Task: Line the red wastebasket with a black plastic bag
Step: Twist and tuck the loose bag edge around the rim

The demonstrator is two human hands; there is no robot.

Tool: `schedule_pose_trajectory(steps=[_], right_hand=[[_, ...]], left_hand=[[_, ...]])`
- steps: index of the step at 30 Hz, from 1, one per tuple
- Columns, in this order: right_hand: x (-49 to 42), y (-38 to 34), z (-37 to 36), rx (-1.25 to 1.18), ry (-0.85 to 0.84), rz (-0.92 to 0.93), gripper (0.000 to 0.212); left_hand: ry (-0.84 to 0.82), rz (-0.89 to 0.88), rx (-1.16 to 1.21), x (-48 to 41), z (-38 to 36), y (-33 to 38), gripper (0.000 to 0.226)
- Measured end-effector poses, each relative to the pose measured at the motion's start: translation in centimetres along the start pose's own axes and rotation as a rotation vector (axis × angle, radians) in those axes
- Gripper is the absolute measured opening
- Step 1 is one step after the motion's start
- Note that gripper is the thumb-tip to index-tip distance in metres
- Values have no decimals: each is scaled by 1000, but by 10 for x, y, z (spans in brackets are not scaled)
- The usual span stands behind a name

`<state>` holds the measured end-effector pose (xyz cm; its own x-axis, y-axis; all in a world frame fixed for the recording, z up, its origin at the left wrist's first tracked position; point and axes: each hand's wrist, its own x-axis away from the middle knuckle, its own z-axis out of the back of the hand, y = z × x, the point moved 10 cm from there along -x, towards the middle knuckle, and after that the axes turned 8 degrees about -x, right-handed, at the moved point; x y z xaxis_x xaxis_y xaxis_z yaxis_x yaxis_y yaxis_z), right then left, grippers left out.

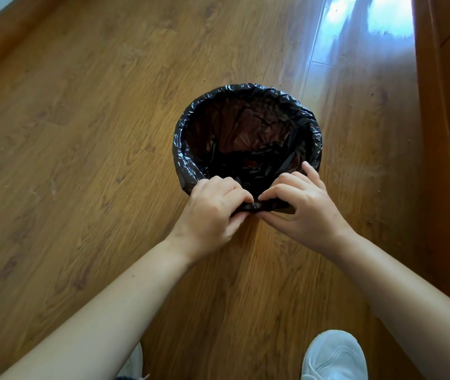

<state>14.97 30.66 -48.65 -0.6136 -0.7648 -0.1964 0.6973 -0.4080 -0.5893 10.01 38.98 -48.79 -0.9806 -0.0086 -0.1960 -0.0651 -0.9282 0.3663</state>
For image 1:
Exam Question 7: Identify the person's right hand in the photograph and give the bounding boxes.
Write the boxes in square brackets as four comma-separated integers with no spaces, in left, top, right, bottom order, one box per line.
[257,161,359,258]

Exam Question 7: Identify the person's left hand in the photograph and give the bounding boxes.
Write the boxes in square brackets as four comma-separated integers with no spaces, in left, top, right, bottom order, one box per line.
[168,176,254,266]

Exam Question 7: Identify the black plastic trash bag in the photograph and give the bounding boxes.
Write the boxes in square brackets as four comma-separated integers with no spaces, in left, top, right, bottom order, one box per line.
[172,83,323,214]

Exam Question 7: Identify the person's right forearm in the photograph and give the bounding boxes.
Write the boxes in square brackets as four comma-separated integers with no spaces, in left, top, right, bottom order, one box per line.
[333,229,450,380]

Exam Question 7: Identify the person's left forearm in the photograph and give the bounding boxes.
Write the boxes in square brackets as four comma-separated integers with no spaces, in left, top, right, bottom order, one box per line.
[0,236,193,380]

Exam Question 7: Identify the white right sneaker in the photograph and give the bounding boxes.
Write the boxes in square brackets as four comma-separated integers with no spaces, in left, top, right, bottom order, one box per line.
[301,330,368,380]

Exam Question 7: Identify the white sneaker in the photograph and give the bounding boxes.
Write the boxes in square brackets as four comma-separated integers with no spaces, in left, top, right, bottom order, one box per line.
[117,342,151,380]
[301,330,368,380]

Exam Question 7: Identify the white left sneaker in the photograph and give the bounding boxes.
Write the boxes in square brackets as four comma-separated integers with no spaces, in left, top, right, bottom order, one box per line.
[117,342,151,380]

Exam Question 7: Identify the wooden baseboard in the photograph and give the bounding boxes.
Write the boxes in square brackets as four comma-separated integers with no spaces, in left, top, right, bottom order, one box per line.
[0,0,69,88]

